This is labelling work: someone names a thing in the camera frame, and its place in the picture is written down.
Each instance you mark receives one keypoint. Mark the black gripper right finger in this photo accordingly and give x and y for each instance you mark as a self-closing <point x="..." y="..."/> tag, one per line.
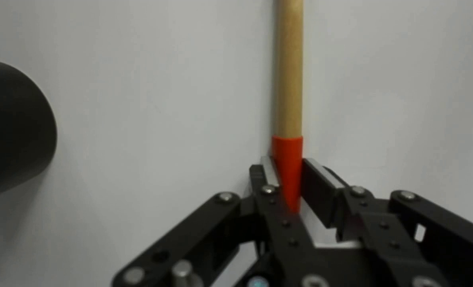
<point x="405" y="240"/>

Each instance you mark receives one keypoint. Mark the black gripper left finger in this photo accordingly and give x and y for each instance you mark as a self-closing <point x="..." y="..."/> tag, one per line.
<point x="230" y="240"/>

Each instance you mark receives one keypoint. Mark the red and tan marker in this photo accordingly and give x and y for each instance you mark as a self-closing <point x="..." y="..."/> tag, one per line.
<point x="287" y="106"/>

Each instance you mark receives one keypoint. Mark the black mug white interior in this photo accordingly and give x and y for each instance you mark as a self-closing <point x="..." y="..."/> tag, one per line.
<point x="13" y="128"/>

